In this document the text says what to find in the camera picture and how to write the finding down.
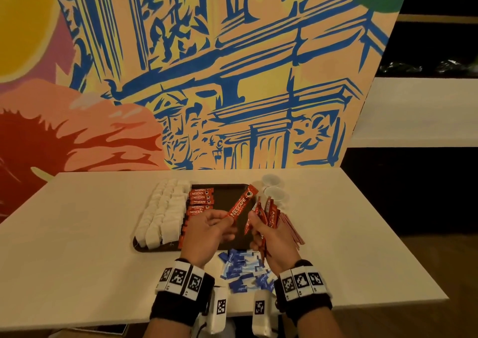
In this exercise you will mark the person's right hand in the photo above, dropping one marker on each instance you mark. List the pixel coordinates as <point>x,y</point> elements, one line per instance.
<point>276,248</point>

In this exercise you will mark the person's left hand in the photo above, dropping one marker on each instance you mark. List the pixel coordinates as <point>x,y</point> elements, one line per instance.
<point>202,241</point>

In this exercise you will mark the bundle of red stir sticks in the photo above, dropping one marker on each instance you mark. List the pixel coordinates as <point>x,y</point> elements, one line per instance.
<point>293,229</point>

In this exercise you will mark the pile of blue sugar sachets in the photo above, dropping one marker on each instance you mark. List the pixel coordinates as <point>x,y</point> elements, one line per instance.
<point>243,270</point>

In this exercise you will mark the row of red Nescafe sachets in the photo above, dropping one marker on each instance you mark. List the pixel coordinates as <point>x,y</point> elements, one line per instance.
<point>199,198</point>

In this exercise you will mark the dark brown tray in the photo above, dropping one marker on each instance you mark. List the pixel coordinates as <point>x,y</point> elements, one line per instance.
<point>224,196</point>

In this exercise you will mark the row of tea bags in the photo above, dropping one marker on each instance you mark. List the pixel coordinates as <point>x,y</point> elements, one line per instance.
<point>160,211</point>

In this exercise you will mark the single red coffee stick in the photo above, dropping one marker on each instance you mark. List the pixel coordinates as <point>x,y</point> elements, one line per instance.
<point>243,202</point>

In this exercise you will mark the black right wristband with markers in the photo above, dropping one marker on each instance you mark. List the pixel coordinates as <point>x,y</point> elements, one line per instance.
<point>302,289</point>

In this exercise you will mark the black wristband with markers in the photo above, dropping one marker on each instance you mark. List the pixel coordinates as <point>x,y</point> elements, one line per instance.
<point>302,289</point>
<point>183,293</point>

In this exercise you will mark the small white cup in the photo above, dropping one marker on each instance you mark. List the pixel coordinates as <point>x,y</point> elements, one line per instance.
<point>270,179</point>
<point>275,194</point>

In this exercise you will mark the black left wristband with markers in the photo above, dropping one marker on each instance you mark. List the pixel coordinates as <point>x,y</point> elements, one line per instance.
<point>183,293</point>

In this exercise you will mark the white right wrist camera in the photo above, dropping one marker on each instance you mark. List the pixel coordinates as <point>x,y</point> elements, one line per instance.
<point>261,311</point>

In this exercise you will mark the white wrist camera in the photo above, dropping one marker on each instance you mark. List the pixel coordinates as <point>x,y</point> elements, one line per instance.
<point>261,311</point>
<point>218,308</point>

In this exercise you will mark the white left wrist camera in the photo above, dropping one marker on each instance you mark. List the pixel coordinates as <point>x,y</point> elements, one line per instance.
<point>218,308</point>

